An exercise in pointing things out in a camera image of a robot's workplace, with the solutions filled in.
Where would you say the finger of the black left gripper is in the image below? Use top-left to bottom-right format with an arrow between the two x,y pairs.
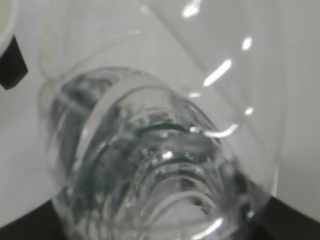
0,36 -> 28,90

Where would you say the clear water bottle green label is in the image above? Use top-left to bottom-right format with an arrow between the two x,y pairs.
38,0 -> 283,240

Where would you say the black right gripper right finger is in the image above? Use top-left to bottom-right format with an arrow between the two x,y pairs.
252,197 -> 320,240

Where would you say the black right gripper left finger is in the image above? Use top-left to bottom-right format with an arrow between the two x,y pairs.
0,200 -> 65,240

